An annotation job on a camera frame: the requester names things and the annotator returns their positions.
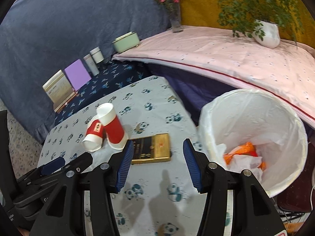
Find white pot green plant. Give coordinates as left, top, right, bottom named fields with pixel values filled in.
left=217, top=0, right=304, bottom=41

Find orange blue snack wrapper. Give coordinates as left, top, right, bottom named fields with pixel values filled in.
left=223, top=142, right=268, bottom=171

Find pink patterned table cloth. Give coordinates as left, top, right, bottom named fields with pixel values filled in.
left=114, top=26, right=314, bottom=126

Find dark red cloth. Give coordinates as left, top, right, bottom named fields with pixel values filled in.
left=277, top=143, right=314, bottom=213

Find white rectangular bottle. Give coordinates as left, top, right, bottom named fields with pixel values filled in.
left=83, top=54, right=99, bottom=76

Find panda print table cloth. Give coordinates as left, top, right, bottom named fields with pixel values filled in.
left=36, top=75, right=232, bottom=236

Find mint green lidded box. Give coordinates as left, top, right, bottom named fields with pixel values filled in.
left=113, top=32, right=140, bottom=53

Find gold black cigarette box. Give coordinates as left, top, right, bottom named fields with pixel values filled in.
left=131, top=133, right=171, bottom=164

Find purple card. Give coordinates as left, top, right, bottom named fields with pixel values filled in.
left=64, top=59, right=91, bottom=91

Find blue fabric backdrop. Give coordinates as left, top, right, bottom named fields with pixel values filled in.
left=1, top=0, right=169, bottom=143

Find glass vase pink flowers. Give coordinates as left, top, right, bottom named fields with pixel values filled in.
left=154, top=0, right=183, bottom=33

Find crumpled white tissue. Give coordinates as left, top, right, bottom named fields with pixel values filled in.
left=216, top=143, right=264, bottom=182

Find white lined trash bin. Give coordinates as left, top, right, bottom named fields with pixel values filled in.
left=198, top=89, right=308, bottom=198

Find white cylindrical jar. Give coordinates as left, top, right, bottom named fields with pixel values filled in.
left=90, top=47, right=104, bottom=64

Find beige book with stand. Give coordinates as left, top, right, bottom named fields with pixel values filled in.
left=43, top=70, right=77, bottom=113

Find red white paper cup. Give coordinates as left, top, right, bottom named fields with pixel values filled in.
left=82, top=115, right=104, bottom=152
left=96, top=103, right=129, bottom=150

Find navy bird print cloth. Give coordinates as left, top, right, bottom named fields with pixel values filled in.
left=55, top=60, right=152, bottom=125

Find yellow fabric backdrop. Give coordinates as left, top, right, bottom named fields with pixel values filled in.
left=181, top=0, right=314, bottom=47

